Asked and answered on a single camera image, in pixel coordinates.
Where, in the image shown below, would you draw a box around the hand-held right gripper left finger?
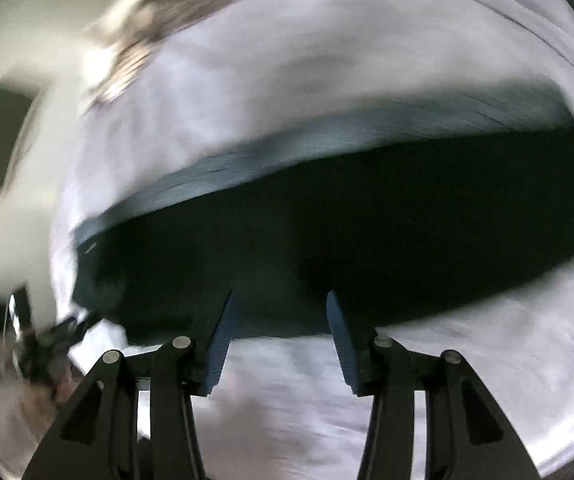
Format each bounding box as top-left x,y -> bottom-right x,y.
22,289 -> 238,480

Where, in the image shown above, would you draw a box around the white fleece blanket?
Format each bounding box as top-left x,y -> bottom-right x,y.
49,0 -> 574,480

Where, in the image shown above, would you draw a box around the dark pants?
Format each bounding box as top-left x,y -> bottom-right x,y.
69,82 -> 574,348

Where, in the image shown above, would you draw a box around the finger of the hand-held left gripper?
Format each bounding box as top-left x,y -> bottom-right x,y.
52,310 -> 102,347

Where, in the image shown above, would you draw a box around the crumpled patterned bedding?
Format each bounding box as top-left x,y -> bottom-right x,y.
87,0 -> 268,106

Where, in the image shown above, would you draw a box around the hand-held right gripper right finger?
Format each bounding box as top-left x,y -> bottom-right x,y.
326,290 -> 540,480

